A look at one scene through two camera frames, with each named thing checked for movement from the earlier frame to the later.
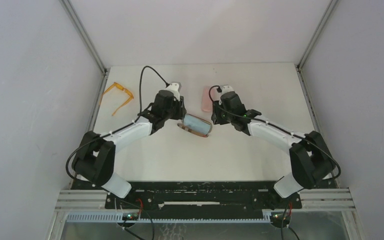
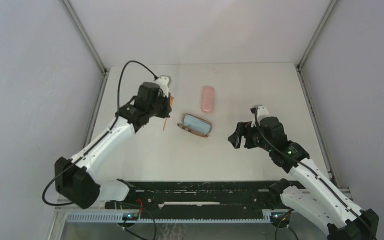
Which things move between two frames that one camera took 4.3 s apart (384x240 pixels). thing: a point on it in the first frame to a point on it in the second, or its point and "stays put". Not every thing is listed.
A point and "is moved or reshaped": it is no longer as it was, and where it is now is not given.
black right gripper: x=216 y=113 to x=245 y=135
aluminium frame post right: x=298 y=66 stays put
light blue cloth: x=197 y=124 stays put
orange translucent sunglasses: x=116 y=84 is moved or reshaped
